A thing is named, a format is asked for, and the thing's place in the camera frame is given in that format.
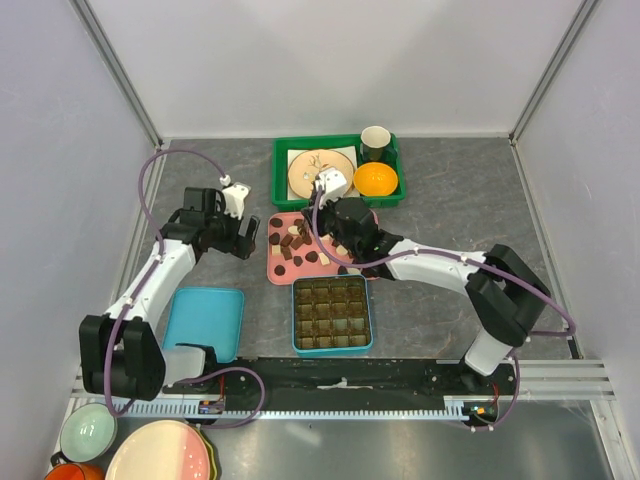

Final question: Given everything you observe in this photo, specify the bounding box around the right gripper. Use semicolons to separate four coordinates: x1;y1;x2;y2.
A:
301;189;360;257

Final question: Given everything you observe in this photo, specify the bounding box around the pink chocolate tray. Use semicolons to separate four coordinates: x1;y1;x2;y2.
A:
266;212;361;286

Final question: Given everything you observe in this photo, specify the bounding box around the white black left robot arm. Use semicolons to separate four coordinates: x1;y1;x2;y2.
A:
79;183;259;401

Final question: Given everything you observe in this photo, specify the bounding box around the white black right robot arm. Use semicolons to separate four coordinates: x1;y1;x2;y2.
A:
305;198;550;394

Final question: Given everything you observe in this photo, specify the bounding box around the brown plastic chocolate insert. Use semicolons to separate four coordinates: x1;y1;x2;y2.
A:
295;278;372;350

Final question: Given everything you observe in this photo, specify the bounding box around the blue chocolate tin box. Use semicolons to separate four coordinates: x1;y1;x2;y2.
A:
290;274;375;357

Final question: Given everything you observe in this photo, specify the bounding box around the yellow bowl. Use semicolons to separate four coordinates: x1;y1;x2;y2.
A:
353;162;399;197

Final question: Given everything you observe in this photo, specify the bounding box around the green plastic crate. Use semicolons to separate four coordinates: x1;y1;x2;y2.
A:
271;133;407;211

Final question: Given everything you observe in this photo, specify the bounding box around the decorated ceramic plate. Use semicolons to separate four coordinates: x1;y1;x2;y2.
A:
286;149;356;200

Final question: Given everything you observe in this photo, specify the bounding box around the green mug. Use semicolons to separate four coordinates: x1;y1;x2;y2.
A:
360;126;397;164

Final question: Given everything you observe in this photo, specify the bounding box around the blue tin lid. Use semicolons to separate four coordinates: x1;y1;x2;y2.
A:
162;287;245;364

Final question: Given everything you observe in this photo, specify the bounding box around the pink white plate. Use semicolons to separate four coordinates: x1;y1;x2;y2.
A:
105;420;218;480

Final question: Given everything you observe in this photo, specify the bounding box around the pale green bowl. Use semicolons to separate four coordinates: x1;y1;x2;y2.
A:
60;403;117;463

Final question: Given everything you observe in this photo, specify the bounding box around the orange red mug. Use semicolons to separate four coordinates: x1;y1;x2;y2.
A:
44;452;105;480

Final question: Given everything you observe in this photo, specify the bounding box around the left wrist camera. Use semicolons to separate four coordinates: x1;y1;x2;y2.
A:
222;182;251;220

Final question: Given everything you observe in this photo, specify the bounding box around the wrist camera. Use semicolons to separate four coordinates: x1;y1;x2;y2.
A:
315;167;350;201
222;182;251;220

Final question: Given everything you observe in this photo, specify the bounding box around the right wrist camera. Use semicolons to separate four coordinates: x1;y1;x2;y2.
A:
315;167;350;201

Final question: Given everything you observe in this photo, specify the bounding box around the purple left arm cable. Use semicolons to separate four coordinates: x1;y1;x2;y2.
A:
102;147;266;430

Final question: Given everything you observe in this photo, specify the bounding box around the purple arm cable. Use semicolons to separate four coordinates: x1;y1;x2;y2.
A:
312;179;576;434
102;147;266;430

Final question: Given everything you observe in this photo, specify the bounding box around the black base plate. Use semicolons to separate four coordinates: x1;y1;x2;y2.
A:
169;357;519;398

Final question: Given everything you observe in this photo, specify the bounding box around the slotted cable duct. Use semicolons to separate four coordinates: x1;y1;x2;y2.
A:
125;398;471;422

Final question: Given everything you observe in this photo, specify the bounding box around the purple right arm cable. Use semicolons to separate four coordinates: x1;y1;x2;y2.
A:
312;179;576;434

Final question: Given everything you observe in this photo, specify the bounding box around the aluminium frame rail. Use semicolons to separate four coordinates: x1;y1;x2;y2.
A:
69;0;164;149

